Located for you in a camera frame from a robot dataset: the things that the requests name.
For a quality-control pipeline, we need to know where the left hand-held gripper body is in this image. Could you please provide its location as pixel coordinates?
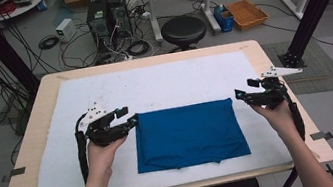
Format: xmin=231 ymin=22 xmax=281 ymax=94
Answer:
xmin=74 ymin=95 xmax=134 ymax=151

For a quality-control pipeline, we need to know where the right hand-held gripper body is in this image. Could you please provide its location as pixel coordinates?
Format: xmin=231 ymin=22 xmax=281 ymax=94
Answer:
xmin=244 ymin=61 xmax=309 ymax=114

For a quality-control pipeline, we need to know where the blue t-shirt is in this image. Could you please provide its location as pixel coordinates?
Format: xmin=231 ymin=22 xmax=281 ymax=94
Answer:
xmin=128 ymin=95 xmax=254 ymax=177

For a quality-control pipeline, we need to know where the person's right hand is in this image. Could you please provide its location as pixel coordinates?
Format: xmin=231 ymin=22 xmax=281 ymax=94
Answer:
xmin=251 ymin=98 xmax=300 ymax=144

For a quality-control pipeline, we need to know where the person's left hand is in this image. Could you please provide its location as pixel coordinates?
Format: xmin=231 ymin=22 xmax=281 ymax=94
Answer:
xmin=84 ymin=135 xmax=135 ymax=184

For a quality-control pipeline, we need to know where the white felt mat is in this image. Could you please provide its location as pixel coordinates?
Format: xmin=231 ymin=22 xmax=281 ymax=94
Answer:
xmin=12 ymin=44 xmax=296 ymax=187

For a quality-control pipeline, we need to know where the grey floor mat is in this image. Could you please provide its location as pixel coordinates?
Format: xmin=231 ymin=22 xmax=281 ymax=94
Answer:
xmin=260 ymin=33 xmax=333 ymax=102

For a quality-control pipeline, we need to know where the black tape strip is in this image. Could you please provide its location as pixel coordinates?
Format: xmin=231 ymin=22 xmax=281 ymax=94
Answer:
xmin=0 ymin=165 xmax=28 ymax=184
xmin=308 ymin=129 xmax=333 ymax=144

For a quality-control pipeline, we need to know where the light wooden table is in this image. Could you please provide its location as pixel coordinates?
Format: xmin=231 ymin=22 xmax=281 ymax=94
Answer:
xmin=0 ymin=28 xmax=333 ymax=187

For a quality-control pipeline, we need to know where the orange shallow tray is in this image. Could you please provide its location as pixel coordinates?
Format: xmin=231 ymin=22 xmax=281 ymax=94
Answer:
xmin=224 ymin=0 xmax=271 ymax=34

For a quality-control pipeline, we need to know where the blue box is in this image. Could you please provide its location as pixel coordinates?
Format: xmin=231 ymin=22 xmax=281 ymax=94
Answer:
xmin=211 ymin=1 xmax=237 ymax=35

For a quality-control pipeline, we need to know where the black round stool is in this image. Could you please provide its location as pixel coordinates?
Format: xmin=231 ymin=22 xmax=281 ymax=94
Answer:
xmin=158 ymin=12 xmax=211 ymax=55

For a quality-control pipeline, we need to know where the black computer tower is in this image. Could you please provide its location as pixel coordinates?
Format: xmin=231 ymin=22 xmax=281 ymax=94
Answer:
xmin=105 ymin=0 xmax=134 ymax=39
xmin=82 ymin=0 xmax=116 ymax=59

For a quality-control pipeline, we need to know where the white power supply box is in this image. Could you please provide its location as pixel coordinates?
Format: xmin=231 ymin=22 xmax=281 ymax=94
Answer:
xmin=53 ymin=16 xmax=79 ymax=45

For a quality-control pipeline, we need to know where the round white table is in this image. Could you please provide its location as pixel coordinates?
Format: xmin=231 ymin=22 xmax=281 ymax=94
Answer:
xmin=0 ymin=0 xmax=52 ymax=23

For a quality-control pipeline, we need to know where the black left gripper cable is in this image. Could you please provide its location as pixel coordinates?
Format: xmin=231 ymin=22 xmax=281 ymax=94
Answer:
xmin=71 ymin=111 xmax=100 ymax=186

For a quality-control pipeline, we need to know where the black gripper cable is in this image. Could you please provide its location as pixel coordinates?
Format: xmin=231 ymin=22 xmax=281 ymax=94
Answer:
xmin=71 ymin=111 xmax=100 ymax=186
xmin=254 ymin=81 xmax=316 ymax=187

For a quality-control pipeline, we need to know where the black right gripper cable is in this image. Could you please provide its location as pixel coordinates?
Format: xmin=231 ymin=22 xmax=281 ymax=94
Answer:
xmin=254 ymin=81 xmax=316 ymax=187

